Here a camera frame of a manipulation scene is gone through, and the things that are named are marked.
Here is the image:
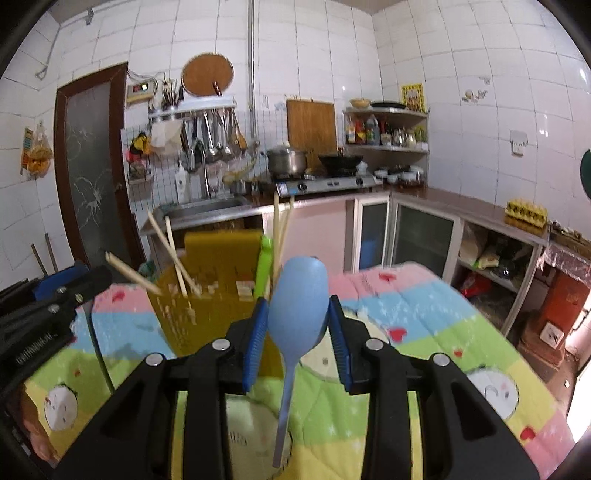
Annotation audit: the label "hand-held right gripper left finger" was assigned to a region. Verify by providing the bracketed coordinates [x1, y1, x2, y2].
[55, 296, 271, 480]

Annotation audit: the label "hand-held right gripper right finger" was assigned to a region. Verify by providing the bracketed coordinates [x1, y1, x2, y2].
[327, 294, 541, 480]

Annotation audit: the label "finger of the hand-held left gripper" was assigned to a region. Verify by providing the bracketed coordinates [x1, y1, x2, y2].
[0, 266, 114, 393]
[0, 262, 89, 319]

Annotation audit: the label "yellow utensil holder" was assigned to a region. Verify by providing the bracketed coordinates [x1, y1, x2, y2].
[148, 229, 284, 379]

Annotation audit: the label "blue plastic spoon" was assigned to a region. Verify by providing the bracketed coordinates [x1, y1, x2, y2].
[268, 255, 330, 469]

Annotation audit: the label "green plastic utensil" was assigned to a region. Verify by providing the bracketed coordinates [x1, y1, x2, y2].
[253, 234, 274, 301]

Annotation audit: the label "wooden chopstick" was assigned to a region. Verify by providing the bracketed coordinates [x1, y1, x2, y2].
[165, 217, 189, 297]
[148, 211, 202, 297]
[105, 251, 163, 296]

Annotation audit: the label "hanging metal utensils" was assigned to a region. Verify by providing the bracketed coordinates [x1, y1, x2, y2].
[180, 108, 250, 164]

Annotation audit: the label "person's left hand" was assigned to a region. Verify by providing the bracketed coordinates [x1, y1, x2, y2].
[11, 381, 63, 464]

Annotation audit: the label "striped printed blanket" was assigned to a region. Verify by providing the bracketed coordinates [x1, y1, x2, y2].
[23, 261, 575, 480]

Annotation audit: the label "kitchen counter cabinet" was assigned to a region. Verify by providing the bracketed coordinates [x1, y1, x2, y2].
[141, 187, 591, 337]

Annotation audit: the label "brown glass door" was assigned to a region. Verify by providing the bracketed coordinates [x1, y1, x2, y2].
[54, 62, 146, 278]

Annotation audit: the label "hanging plastic bag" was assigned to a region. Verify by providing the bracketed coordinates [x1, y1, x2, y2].
[21, 122, 54, 178]

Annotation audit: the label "steel sink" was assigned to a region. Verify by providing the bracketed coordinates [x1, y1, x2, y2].
[159, 196, 252, 220]

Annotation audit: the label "red plastic bag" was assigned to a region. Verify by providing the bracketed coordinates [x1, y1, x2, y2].
[462, 272, 492, 298]

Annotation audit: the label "gas stove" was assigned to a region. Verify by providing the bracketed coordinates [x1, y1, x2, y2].
[270, 173, 384, 197]

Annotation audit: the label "white soap bottle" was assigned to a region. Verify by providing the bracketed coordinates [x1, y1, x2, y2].
[175, 165, 191, 204]

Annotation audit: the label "group of small bowls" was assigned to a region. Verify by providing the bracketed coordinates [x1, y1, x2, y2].
[374, 165, 426, 188]

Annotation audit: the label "black wok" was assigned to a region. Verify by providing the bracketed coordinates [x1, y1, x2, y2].
[318, 154, 365, 174]

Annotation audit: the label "steel cooking pot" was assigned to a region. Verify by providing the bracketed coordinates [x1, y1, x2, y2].
[266, 145, 309, 176]

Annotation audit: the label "white hanging cloth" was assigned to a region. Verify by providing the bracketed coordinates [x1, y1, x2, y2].
[150, 121, 181, 148]

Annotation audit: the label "row of sauce bottles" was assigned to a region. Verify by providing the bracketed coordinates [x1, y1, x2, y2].
[346, 115, 428, 147]

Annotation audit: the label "orange box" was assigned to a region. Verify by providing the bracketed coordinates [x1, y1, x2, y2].
[519, 268, 583, 365]

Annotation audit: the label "wooden cutting board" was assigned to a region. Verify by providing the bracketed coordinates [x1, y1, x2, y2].
[286, 98, 338, 169]

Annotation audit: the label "yellow egg carton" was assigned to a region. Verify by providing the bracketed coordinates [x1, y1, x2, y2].
[504, 199, 549, 227]

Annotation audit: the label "dark green round object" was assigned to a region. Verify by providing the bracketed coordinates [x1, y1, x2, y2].
[580, 148, 591, 200]

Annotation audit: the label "black cable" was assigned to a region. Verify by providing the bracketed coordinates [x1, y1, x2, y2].
[85, 295, 115, 395]

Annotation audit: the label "wire wall basket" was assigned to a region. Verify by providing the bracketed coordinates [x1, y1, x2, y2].
[126, 131, 155, 188]

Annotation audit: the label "corner wall shelf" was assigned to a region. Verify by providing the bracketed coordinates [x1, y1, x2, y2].
[342, 105, 430, 185]

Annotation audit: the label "wall switch box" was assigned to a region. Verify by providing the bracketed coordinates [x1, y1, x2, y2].
[126, 79, 155, 103]

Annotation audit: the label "wall utensil rack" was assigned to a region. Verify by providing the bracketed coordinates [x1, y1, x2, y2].
[148, 98, 238, 123]

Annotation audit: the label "yellow wall poster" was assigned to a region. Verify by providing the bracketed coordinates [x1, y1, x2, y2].
[400, 83, 426, 113]

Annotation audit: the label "white wall pipe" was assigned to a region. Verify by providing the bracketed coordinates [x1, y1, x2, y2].
[248, 0, 257, 112]

